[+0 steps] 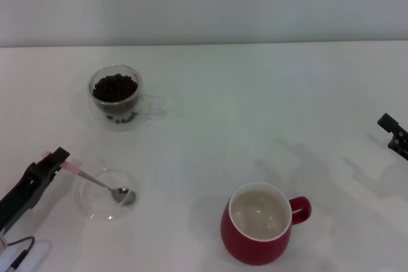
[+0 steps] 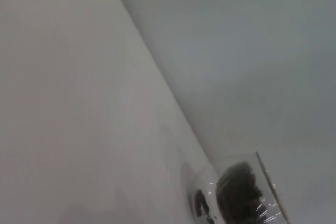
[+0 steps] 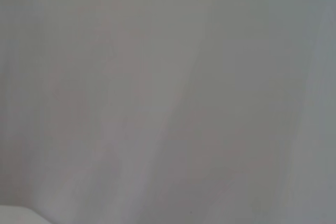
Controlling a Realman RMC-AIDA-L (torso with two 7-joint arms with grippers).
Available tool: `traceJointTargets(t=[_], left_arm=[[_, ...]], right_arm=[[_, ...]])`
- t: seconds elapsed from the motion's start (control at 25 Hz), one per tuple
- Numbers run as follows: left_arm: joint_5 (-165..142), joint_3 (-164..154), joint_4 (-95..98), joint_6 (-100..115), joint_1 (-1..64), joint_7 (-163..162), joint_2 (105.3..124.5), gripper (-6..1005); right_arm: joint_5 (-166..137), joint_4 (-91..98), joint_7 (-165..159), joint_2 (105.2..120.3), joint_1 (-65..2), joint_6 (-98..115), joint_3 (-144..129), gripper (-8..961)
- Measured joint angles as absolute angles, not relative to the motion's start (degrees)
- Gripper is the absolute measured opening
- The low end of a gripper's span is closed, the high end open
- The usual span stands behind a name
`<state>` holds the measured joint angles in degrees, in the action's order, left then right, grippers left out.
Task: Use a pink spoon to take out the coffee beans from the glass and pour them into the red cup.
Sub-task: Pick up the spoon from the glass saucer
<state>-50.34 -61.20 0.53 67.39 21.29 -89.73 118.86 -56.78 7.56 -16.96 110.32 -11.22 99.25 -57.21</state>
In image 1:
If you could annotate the red mug white inside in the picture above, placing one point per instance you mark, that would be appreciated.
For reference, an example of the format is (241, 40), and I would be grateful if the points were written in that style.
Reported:
(248, 249)

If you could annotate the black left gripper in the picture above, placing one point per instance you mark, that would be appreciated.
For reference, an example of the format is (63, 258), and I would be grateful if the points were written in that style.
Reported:
(16, 202)

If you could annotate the clear glass saucer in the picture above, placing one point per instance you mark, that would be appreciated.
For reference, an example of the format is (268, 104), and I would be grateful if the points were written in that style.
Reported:
(95, 211)

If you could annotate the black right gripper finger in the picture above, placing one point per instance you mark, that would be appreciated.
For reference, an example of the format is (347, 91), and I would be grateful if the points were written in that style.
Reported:
(398, 141)

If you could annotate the pile of coffee beans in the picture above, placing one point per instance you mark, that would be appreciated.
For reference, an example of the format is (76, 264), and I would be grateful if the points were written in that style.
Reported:
(114, 88)

